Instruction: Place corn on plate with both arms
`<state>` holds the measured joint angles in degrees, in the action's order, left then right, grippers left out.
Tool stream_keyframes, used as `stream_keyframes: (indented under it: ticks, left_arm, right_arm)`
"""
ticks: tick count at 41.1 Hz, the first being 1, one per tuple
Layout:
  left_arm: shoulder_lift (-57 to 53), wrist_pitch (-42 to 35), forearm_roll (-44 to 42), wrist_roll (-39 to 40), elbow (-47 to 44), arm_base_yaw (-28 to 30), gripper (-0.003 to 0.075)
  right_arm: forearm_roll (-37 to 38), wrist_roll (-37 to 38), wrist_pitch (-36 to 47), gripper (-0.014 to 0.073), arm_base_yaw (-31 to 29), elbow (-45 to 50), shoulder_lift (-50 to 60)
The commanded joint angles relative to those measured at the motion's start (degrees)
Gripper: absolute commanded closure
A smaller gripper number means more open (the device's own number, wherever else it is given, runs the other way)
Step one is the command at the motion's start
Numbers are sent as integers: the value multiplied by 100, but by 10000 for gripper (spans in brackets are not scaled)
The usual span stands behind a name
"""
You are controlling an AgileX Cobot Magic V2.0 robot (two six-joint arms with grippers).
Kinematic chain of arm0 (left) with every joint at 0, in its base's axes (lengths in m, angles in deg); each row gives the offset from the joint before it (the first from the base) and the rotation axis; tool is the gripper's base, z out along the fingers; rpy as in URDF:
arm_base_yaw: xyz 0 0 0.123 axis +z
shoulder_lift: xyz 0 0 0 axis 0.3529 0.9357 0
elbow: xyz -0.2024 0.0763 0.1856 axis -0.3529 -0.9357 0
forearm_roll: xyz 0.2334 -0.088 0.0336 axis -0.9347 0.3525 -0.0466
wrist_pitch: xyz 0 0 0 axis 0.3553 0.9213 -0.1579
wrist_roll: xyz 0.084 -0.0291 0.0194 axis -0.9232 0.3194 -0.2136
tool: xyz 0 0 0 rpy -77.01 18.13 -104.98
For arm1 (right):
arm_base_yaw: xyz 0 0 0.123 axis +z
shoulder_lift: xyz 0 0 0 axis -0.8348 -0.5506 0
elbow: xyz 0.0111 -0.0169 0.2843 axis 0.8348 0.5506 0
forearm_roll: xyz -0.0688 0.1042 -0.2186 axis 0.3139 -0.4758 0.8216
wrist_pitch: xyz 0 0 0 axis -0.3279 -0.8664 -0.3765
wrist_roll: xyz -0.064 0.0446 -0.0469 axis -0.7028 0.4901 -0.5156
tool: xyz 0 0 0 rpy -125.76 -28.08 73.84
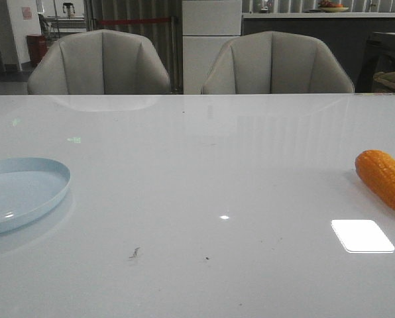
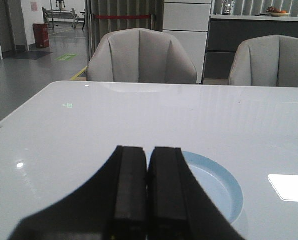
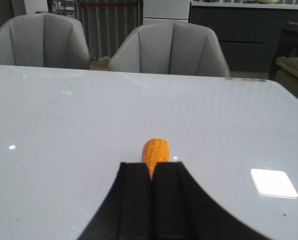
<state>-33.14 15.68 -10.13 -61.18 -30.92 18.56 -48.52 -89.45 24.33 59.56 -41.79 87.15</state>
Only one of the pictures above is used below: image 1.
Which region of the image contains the left beige upholstered chair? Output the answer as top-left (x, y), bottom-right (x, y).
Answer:
top-left (27, 29), bottom-right (171, 95)

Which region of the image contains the white refrigerator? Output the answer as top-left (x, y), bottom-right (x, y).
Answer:
top-left (182, 1), bottom-right (242, 95)

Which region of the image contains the red trash bin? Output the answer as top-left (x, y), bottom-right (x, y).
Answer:
top-left (26, 34), bottom-right (47, 67)

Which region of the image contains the grey kitchen counter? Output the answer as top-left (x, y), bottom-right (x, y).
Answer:
top-left (242, 13), bottom-right (395, 86)

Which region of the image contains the beige upholstered chair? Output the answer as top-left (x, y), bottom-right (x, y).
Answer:
top-left (27, 29), bottom-right (171, 95)
top-left (201, 31), bottom-right (355, 95)

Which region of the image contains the light blue round plate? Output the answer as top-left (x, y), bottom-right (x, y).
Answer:
top-left (0, 157), bottom-right (71, 234)

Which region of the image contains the right beige upholstered chair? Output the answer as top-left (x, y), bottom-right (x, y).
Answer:
top-left (201, 31), bottom-right (355, 95)

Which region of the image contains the fruit bowl on counter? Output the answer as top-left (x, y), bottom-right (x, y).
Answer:
top-left (318, 0), bottom-right (349, 13)

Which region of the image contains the red barrier belt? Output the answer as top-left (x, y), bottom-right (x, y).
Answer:
top-left (97, 17), bottom-right (172, 26)

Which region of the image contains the orange corn cob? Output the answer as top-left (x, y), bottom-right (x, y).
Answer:
top-left (355, 150), bottom-right (395, 210)

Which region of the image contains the background white table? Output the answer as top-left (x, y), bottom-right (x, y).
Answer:
top-left (38, 13), bottom-right (87, 40)

